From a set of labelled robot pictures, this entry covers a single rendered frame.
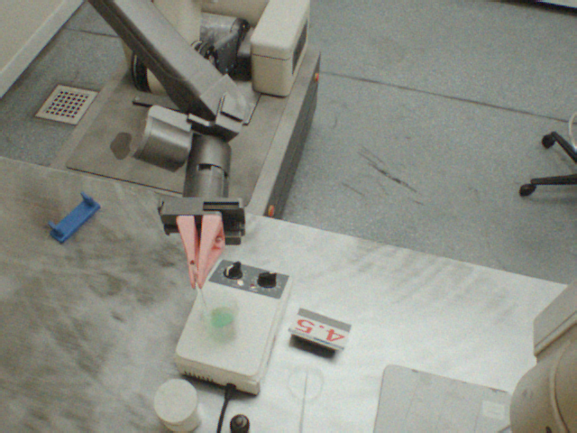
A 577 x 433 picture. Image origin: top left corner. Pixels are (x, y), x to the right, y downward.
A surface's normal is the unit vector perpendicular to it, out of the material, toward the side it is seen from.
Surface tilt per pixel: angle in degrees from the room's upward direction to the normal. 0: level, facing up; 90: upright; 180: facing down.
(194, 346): 0
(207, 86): 36
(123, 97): 0
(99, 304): 0
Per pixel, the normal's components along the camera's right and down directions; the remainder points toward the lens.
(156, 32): 0.50, -0.17
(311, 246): 0.02, -0.57
